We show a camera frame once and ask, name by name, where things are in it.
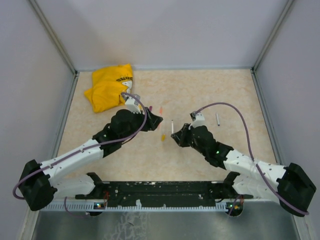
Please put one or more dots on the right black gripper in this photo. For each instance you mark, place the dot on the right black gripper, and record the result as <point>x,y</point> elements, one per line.
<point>180,137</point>

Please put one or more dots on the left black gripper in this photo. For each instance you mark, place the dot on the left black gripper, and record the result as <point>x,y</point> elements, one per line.
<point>152,120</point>

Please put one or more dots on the orange white pen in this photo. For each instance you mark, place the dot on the orange white pen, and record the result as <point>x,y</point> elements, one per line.
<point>160,115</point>

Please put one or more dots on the yellow pen cap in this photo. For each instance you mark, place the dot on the yellow pen cap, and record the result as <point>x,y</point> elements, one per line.
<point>163,137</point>

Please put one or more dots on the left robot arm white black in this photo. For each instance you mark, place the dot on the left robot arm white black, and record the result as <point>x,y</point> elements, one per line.
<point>40,183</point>

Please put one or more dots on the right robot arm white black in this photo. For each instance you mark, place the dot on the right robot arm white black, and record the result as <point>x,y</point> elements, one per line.
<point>289,186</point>

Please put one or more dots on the yellow folded shirt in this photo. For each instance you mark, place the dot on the yellow folded shirt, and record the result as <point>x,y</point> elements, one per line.
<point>107,85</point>

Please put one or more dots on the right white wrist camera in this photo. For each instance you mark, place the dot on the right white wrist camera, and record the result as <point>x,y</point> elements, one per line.
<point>198,119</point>

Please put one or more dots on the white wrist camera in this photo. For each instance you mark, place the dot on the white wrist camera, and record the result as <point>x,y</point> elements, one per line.
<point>198,119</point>
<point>132,104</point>

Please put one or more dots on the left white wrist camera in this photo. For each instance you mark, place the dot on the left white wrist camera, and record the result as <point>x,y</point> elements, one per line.
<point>132,104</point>

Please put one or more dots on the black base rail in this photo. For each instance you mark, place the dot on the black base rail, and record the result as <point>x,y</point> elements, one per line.
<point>160,193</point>

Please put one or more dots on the aluminium frame side rail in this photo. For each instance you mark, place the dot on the aluminium frame side rail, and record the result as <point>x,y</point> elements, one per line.
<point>267,119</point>

